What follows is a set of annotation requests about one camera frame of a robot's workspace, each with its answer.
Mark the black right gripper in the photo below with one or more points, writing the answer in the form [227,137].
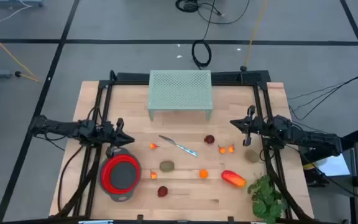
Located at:
[256,126]

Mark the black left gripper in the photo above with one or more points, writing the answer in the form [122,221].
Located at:
[109,133]

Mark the dark red pomegranate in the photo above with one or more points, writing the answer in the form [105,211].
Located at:
[162,191]
[209,139]

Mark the red collapsible bowl grey rim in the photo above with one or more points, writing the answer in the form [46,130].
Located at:
[120,175]

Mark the orange tangerine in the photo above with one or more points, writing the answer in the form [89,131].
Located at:
[204,173]

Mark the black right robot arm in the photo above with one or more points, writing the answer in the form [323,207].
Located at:
[306,137]

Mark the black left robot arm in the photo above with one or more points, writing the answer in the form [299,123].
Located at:
[57,127]

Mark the green perforated metal shelf riser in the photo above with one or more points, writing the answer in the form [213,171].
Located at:
[180,90]

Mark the green potted plant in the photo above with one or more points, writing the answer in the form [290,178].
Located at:
[266,199]

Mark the black aluminium rig frame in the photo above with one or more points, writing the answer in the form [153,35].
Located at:
[129,82]

